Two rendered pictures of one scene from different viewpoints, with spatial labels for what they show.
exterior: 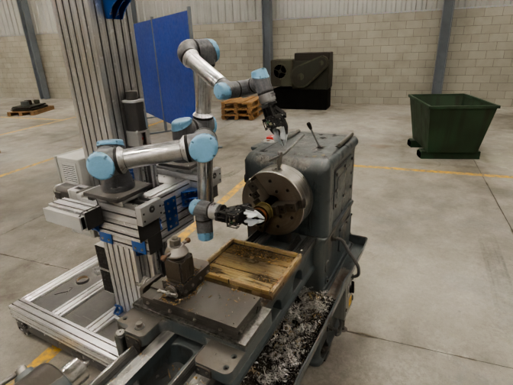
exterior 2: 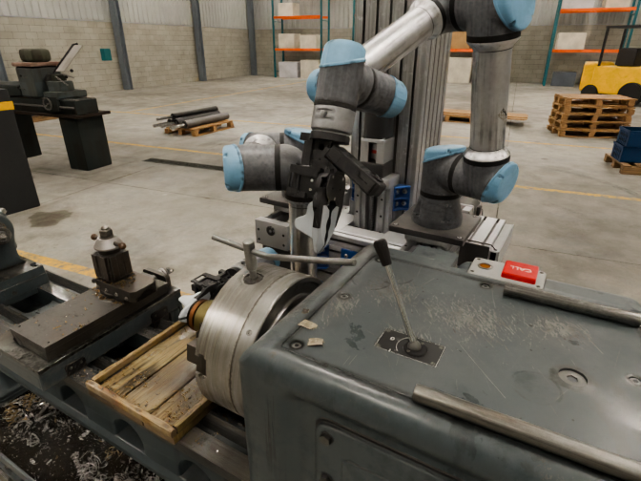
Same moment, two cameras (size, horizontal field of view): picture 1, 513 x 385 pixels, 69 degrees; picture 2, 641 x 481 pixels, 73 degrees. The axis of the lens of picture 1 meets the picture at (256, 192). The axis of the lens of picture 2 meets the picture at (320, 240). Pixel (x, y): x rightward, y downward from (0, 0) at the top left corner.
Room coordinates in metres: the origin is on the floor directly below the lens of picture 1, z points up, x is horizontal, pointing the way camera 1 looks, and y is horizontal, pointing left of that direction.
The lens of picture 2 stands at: (1.74, -0.84, 1.66)
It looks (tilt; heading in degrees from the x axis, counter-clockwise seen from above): 25 degrees down; 92
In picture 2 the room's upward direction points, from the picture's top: straight up
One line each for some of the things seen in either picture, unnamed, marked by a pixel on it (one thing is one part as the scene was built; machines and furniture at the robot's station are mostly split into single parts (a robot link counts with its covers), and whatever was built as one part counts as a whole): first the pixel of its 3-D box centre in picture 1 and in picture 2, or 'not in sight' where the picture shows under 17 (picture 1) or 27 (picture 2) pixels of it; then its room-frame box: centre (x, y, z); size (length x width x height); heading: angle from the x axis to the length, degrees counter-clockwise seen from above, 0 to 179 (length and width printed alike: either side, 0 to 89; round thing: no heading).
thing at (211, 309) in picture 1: (195, 299); (101, 305); (1.06, 0.22, 0.95); 0.43 x 0.17 x 0.05; 61
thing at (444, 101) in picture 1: (444, 126); not in sight; (5.91, -3.09, 0.43); 1.34 x 0.94 x 0.85; 171
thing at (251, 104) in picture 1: (243, 107); not in sight; (9.95, 0.25, 0.22); 1.25 x 0.86 x 0.44; 161
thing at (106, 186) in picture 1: (116, 177); not in sight; (1.63, 0.65, 1.21); 0.15 x 0.15 x 0.10
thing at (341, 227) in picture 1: (301, 272); not in sight; (1.96, -0.27, 0.43); 0.60 x 0.48 x 0.86; 151
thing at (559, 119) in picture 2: not in sight; (589, 115); (6.82, 8.13, 0.36); 1.26 x 0.86 x 0.73; 170
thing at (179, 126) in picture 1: (183, 130); (444, 168); (2.07, 0.40, 1.33); 0.13 x 0.12 x 0.14; 131
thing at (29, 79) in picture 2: not in sight; (42, 104); (-2.61, 5.73, 0.84); 2.28 x 0.91 x 1.67; 159
